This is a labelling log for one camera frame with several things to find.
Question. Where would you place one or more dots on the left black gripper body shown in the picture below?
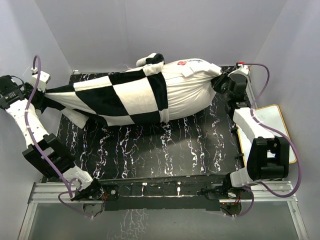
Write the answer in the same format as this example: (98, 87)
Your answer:
(36, 98)

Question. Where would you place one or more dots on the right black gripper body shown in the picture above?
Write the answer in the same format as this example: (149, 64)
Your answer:
(222, 87)

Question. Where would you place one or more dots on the white pillow insert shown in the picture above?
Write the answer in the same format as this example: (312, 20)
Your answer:
(173, 90)

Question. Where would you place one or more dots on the black white checkered pillowcase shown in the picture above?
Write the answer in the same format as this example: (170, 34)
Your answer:
(136, 96)

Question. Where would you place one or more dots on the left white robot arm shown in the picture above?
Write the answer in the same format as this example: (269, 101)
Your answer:
(44, 150)

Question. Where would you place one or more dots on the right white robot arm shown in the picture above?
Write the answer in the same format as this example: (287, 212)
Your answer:
(269, 155)

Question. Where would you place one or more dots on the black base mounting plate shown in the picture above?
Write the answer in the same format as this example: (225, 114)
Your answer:
(171, 193)

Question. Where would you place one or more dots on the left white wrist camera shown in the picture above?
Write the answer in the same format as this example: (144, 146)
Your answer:
(39, 80)

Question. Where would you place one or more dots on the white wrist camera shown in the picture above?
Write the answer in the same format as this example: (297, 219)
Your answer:
(240, 69)
(39, 80)

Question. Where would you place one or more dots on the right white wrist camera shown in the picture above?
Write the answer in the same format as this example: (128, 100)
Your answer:
(240, 69)

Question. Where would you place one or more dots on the whiteboard with orange frame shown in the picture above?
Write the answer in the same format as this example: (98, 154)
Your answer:
(269, 115)

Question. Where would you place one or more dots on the aluminium frame rail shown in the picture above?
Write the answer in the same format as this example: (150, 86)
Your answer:
(264, 217)

